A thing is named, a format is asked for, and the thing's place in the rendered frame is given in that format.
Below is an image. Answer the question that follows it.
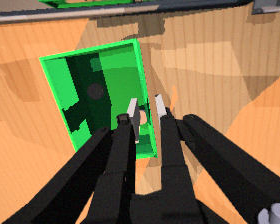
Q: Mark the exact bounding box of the dark grey disc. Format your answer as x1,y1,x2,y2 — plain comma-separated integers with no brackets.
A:
87,83,104,100

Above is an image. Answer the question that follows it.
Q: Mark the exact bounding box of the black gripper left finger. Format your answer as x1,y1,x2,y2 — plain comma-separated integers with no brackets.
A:
1,98,141,224

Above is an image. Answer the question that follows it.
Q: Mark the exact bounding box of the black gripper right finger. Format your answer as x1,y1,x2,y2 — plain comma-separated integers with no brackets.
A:
155,94,280,224

